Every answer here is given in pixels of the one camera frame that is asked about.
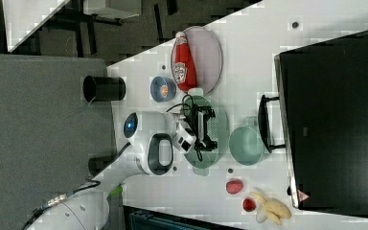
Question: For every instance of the green mug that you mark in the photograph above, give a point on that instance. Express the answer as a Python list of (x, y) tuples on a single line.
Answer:
[(246, 144)]

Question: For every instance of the green marker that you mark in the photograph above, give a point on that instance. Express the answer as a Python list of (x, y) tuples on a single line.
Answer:
[(116, 191)]

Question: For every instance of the black cylindrical cup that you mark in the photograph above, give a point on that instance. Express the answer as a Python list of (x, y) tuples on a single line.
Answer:
[(98, 89)]

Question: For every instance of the small red fruit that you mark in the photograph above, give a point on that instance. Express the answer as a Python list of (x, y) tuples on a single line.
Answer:
[(248, 205)]

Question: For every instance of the grey round plate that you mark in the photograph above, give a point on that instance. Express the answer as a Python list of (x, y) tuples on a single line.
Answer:
[(207, 57)]

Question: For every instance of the black toaster oven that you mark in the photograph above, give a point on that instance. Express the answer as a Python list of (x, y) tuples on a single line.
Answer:
[(323, 98)]

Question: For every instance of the peeled banana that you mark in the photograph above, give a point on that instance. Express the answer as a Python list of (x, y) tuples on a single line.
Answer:
[(271, 209)]

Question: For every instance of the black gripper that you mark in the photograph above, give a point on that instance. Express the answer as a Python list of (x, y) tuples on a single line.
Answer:
[(199, 117)]

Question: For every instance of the blue small bowl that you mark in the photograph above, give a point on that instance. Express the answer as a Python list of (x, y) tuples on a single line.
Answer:
[(155, 89)]

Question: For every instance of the red strawberry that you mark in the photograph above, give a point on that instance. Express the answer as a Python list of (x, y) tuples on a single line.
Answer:
[(234, 186)]

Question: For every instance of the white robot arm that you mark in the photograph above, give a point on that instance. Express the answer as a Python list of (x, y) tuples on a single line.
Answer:
[(152, 139)]

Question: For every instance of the red ketchup bottle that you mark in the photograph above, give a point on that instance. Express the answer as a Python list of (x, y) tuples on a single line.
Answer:
[(184, 70)]

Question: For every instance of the orange slice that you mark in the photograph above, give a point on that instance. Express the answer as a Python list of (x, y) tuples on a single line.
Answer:
[(164, 90)]

